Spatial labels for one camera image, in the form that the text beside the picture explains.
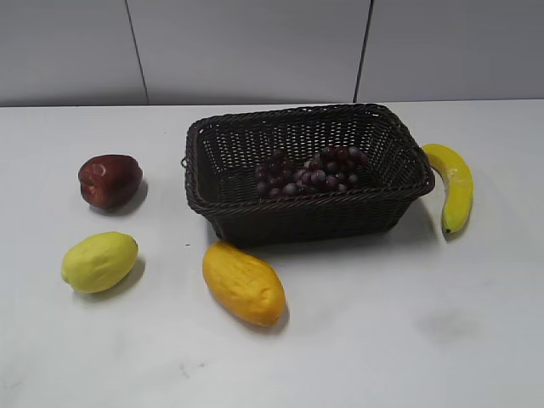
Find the purple grape bunch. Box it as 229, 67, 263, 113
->
254, 146, 369, 199

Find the black woven basket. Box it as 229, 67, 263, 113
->
184, 104, 435, 247

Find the orange yellow mango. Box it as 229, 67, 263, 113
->
202, 241, 286, 327

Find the dark red apple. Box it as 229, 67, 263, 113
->
78, 154, 143, 210

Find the yellow lemon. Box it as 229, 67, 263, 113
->
60, 231, 139, 294

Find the yellow banana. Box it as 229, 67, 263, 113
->
422, 144, 473, 235

